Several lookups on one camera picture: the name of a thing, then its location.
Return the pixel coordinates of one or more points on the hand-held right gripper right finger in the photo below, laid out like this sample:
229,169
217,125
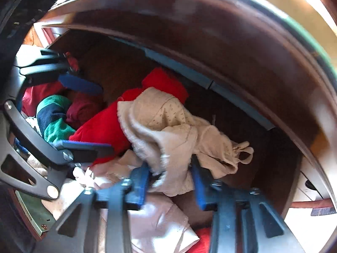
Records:
200,189

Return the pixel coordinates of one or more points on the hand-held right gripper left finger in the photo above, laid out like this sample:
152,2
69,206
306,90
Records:
138,187

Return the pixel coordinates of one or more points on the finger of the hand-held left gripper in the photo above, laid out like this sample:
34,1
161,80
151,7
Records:
79,84
84,151

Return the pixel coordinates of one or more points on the red fleece garment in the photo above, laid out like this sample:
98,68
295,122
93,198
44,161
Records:
105,126

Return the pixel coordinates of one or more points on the pale pink underwear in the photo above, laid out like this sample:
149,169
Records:
155,221

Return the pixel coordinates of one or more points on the wooden drawer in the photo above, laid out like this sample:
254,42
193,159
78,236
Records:
121,66

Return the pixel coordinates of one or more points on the beige dotted underwear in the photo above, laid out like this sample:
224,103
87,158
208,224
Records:
163,126

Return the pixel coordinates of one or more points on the maroon garment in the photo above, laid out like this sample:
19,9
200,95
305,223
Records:
84,108

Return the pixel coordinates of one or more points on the green and navy sock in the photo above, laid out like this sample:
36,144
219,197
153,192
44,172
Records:
54,116

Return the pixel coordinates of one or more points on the red cloth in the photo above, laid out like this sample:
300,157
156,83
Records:
39,95

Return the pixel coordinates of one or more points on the white cloth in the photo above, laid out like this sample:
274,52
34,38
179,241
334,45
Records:
65,197

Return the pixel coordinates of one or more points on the light blue box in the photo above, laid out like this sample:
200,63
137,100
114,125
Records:
244,105
181,69
126,44

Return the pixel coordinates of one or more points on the reddish brown strip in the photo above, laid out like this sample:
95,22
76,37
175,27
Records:
313,203

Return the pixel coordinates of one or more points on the beige wooden panel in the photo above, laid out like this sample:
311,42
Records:
313,171

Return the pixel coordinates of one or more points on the green metal drawer bracket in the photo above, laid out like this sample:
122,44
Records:
31,210

